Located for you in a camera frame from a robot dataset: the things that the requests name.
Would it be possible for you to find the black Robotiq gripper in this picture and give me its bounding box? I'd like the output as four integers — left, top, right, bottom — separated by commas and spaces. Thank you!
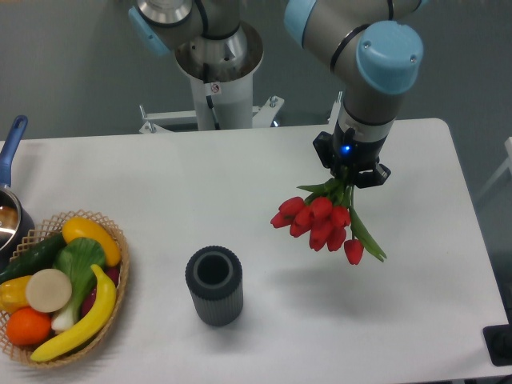
313, 121, 391, 188

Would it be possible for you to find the red tulip bouquet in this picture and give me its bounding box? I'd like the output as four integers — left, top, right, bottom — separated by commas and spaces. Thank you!
270, 167, 387, 265

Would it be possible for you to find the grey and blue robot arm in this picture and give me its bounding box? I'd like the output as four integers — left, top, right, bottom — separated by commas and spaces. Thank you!
128, 1, 423, 188

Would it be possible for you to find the dark grey ribbed vase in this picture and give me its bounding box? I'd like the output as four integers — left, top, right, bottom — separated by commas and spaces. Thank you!
185, 246, 243, 326

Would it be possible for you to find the black device at edge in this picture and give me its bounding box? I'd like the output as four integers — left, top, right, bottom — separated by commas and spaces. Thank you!
482, 324, 511, 366

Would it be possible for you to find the dark red fruit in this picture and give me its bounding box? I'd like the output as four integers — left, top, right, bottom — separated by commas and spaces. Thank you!
81, 267, 120, 318

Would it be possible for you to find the yellow banana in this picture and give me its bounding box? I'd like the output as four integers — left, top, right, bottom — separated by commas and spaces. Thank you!
30, 264, 117, 362

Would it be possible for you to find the green bok choy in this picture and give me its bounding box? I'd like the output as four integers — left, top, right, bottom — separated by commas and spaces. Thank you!
51, 238, 106, 334

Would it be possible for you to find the woven wicker basket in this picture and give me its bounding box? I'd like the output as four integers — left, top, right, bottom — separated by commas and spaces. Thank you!
1, 210, 130, 369

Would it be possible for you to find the green cucumber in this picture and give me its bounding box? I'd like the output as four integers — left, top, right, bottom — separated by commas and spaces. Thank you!
1, 233, 66, 283

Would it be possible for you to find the beige round disc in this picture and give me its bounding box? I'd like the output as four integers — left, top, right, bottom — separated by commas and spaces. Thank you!
25, 269, 72, 313

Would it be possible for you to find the yellow bell pepper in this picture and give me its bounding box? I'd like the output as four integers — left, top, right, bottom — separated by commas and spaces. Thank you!
1, 275, 32, 314

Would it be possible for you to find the orange fruit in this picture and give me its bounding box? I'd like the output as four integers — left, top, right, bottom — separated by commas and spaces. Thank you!
6, 307, 51, 346

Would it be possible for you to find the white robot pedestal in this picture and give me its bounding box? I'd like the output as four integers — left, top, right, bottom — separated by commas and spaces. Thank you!
139, 21, 284, 134

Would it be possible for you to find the white frame at right edge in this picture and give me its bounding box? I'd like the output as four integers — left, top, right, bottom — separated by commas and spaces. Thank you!
476, 137, 511, 204

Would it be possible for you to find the blue handled saucepan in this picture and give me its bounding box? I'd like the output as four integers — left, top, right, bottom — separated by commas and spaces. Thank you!
1, 115, 34, 271

